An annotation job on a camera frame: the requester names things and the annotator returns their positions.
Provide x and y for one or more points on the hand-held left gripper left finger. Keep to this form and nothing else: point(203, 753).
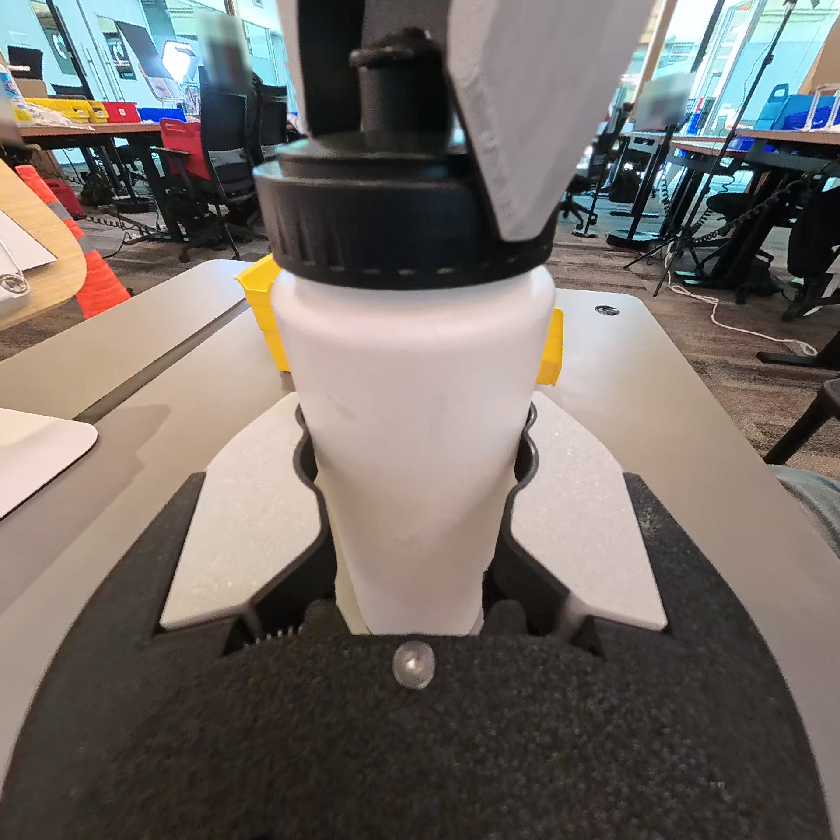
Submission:
point(243, 525)

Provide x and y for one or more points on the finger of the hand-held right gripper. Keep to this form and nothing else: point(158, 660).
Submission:
point(544, 98)
point(289, 52)

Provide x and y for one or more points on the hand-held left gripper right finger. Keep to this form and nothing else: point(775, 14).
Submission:
point(584, 525)

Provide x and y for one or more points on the black bottle lid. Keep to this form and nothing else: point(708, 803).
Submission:
point(380, 223)

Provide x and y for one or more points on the white plastic bottle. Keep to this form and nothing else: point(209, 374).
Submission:
point(420, 394)

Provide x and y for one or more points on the yellow plastic bin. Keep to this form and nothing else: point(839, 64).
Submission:
point(262, 308)

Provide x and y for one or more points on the black office chair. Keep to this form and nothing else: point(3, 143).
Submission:
point(226, 131)
point(577, 197)
point(814, 413)

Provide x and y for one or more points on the red office chair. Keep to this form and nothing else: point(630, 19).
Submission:
point(187, 148)

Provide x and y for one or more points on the blue storage bin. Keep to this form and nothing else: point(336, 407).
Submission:
point(161, 114)

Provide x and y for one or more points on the red storage bin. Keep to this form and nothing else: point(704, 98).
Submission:
point(121, 111)

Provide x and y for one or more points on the yellow storage bin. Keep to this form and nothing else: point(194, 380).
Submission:
point(65, 110)

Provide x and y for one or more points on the person's grey trousers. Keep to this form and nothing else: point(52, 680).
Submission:
point(820, 505)

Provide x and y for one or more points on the long brown desk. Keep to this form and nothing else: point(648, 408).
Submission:
point(787, 136)

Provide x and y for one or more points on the white wipes canister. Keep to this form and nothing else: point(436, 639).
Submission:
point(13, 98)

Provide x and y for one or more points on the orange traffic cone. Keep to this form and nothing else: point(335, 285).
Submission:
point(98, 282)

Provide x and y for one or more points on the printed instruction sheet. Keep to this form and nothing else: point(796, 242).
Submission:
point(19, 243)

